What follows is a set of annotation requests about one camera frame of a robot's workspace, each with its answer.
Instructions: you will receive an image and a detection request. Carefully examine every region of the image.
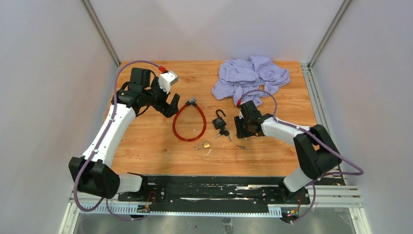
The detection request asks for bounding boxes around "small brass padlock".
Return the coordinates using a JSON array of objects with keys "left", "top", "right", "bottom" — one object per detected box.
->
[{"left": 194, "top": 141, "right": 210, "bottom": 150}]

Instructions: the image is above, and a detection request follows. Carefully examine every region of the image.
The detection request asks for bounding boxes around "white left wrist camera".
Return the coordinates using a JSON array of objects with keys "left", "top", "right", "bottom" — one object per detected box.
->
[{"left": 158, "top": 71, "right": 179, "bottom": 94}]

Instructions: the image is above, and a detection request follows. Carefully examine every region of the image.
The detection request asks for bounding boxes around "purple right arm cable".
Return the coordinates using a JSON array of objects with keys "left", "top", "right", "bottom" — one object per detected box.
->
[{"left": 236, "top": 90, "right": 365, "bottom": 224}]

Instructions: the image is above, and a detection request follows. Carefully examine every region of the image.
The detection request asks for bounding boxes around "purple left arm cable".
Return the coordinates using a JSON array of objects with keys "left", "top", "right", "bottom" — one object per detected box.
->
[{"left": 73, "top": 60, "right": 165, "bottom": 222}]

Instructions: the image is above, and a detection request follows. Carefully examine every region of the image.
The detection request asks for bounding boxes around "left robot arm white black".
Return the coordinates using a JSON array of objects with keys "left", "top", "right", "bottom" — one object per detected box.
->
[{"left": 69, "top": 68, "right": 180, "bottom": 201}]

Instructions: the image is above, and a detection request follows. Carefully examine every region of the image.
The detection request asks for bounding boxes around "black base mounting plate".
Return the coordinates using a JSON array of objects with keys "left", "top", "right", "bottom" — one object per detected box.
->
[{"left": 117, "top": 175, "right": 311, "bottom": 214}]

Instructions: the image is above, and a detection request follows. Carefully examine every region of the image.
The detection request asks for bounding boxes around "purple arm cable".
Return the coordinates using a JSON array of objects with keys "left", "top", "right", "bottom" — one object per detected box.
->
[
  {"left": 73, "top": 60, "right": 165, "bottom": 222},
  {"left": 236, "top": 90, "right": 365, "bottom": 224}
]

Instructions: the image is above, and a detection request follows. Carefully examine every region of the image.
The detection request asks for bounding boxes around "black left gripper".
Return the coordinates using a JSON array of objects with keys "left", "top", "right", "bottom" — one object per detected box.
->
[{"left": 143, "top": 77, "right": 180, "bottom": 117}]

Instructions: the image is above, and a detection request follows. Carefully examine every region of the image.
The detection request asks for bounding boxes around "aluminium frame post left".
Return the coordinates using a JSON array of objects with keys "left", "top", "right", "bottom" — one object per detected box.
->
[{"left": 80, "top": 0, "right": 121, "bottom": 67}]

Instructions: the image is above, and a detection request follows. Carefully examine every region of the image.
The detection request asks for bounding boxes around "slotted white cable duct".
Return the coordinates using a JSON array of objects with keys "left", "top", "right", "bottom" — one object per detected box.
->
[{"left": 79, "top": 202, "right": 283, "bottom": 217}]

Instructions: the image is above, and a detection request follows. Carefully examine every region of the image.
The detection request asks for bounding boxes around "red cable lock black body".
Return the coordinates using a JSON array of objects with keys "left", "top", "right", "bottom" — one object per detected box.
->
[{"left": 172, "top": 97, "right": 207, "bottom": 142}]

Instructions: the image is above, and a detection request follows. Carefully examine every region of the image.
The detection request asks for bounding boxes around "aluminium frame post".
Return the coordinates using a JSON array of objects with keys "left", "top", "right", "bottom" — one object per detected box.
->
[
  {"left": 80, "top": 0, "right": 121, "bottom": 67},
  {"left": 307, "top": 0, "right": 353, "bottom": 70}
]

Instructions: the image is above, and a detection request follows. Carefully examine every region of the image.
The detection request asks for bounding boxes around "crumpled lavender cloth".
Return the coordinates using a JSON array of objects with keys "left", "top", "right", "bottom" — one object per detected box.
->
[{"left": 211, "top": 56, "right": 291, "bottom": 106}]

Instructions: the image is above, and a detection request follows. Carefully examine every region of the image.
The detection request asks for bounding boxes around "black padlock body with shackle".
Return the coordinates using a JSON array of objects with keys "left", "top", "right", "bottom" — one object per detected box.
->
[{"left": 212, "top": 109, "right": 226, "bottom": 130}]

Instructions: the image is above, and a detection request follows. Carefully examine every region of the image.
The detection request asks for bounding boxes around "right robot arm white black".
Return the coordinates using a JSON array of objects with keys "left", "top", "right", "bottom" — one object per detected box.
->
[{"left": 234, "top": 101, "right": 342, "bottom": 203}]

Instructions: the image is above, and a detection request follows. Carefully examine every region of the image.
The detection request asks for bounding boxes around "aluminium frame post right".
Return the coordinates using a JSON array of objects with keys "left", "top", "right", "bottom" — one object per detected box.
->
[{"left": 307, "top": 0, "right": 353, "bottom": 70}]

